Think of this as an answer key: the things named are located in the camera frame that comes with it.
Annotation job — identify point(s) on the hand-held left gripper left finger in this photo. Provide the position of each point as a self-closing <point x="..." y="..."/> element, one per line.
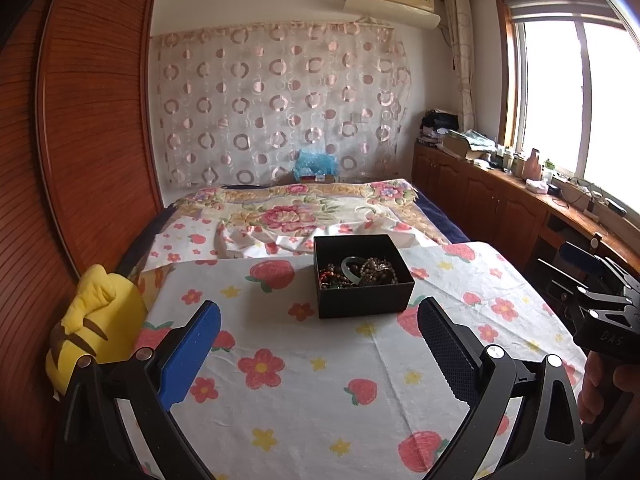
<point x="192" y="355"/>

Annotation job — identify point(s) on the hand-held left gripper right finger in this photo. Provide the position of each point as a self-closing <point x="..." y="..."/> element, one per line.
<point x="447" y="350"/>

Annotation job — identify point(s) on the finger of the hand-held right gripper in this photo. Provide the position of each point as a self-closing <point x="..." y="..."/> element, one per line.
<point x="582" y="256"/>
<point x="570" y="290"/>

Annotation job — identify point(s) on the black jewelry box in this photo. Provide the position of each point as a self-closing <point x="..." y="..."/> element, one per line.
<point x="365" y="302"/>

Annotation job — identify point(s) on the pale jade bangle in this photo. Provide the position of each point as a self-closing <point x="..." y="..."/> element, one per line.
<point x="350" y="272"/>

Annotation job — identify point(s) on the person's right hand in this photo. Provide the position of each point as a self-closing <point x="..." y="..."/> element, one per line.
<point x="607" y="395"/>

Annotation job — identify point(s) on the white tissue pack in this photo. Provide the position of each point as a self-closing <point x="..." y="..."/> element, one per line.
<point x="537" y="185"/>

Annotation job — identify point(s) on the yellow plush toy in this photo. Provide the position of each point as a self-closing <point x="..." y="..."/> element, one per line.
<point x="100" y="320"/>

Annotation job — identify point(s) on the pink bottle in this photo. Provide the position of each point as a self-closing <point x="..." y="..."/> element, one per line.
<point x="532" y="165"/>

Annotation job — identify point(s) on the wooden cabinet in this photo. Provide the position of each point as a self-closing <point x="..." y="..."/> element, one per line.
<point x="490" y="205"/>

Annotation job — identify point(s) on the strawberry print sheet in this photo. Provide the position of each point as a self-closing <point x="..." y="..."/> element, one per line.
<point x="300" y="370"/>

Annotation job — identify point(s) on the small flower print sheet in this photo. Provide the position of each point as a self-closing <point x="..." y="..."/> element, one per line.
<point x="185" y="240"/>

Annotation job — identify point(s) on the dark blue bed sheet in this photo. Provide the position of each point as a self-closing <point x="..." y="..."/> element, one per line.
<point x="445" y="222"/>

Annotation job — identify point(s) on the wooden framed window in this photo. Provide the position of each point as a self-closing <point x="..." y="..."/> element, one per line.
<point x="575" y="100"/>

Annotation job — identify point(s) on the floral blanket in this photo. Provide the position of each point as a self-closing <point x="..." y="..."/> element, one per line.
<point x="290" y="215"/>

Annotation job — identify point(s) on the pile of dark clothes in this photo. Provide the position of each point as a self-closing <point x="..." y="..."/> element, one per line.
<point x="439" y="122"/>

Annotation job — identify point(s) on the cardboard box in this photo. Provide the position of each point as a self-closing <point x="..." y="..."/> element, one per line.
<point x="320" y="178"/>

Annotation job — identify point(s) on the blue plastic bag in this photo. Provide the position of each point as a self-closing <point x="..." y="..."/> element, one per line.
<point x="315" y="162"/>

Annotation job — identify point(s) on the patterned window curtain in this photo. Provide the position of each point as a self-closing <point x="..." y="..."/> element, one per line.
<point x="461" y="60"/>

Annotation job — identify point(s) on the wooden wardrobe door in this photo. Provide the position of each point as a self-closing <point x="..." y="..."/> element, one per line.
<point x="85" y="135"/>

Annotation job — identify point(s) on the circle patterned sheer curtain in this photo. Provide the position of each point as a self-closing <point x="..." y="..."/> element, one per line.
<point x="280" y="110"/>

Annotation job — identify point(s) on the wall air conditioner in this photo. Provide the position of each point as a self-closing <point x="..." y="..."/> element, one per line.
<point x="390" y="2"/>

